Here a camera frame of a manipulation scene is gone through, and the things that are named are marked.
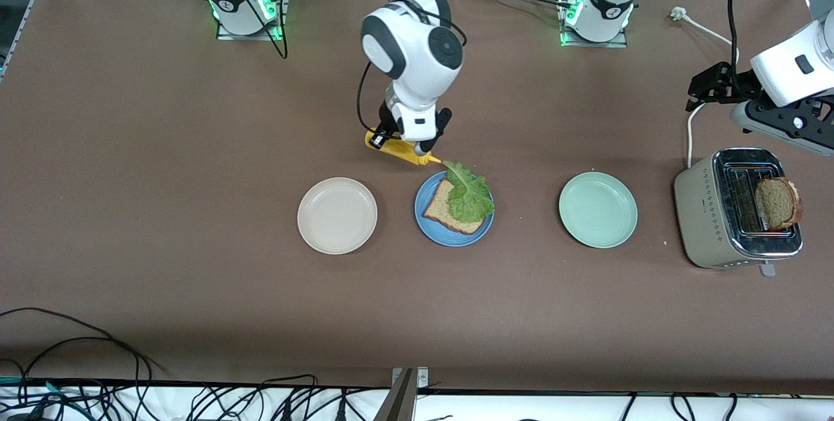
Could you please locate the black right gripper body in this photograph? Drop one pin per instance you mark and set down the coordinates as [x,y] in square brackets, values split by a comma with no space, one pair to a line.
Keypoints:
[387,129]

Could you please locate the yellow mustard squeeze bottle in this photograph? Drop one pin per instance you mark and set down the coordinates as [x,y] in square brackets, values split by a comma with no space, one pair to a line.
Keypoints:
[401,149]

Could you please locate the brown bread slice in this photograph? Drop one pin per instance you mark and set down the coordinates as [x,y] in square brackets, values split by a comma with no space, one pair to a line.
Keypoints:
[438,209]
[776,203]

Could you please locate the green lettuce leaf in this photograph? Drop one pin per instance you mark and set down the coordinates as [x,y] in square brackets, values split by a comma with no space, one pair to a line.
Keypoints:
[468,199]

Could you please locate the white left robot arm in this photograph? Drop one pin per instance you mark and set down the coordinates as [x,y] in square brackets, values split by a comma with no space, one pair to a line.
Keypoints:
[795,69]

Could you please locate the blue round plate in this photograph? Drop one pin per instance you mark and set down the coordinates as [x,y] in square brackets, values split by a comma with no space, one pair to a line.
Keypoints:
[449,238]

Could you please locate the beige round plate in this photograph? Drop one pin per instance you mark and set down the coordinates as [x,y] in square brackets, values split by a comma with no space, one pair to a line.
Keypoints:
[337,216]

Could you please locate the mint green round plate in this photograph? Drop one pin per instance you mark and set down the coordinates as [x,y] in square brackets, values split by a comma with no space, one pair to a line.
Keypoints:
[597,210]

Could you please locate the beige chrome two-slot toaster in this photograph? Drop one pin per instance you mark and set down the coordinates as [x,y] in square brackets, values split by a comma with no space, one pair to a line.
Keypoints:
[700,212]

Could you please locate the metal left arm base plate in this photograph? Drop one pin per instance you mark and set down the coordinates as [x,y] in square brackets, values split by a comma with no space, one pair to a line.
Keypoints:
[586,44]

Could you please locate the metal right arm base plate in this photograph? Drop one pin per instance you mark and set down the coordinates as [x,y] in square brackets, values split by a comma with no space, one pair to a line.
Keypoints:
[280,27]

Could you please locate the silver metal edge bracket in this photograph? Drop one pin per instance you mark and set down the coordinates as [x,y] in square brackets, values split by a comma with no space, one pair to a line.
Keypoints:
[422,378]

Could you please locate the dark grey metal post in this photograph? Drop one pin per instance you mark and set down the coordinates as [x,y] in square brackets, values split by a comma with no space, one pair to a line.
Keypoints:
[399,401]

